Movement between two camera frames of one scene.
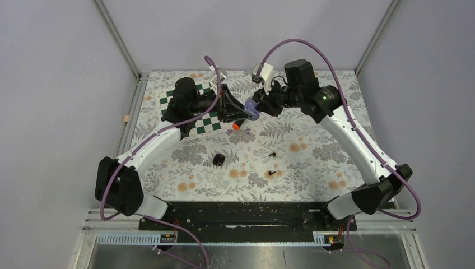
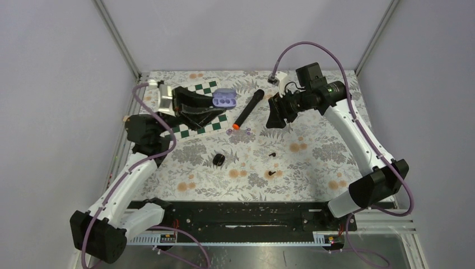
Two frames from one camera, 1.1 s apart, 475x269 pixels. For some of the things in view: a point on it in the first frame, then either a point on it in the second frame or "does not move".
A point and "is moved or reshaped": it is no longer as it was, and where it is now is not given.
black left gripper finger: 228,102 → 183,95
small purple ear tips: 228,131 does not move
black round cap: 219,159 does not move
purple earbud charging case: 250,106 is moved or reshaped
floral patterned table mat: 287,157 does not move
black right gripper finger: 268,107 → 277,116
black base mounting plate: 247,217 does not move
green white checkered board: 208,123 does not move
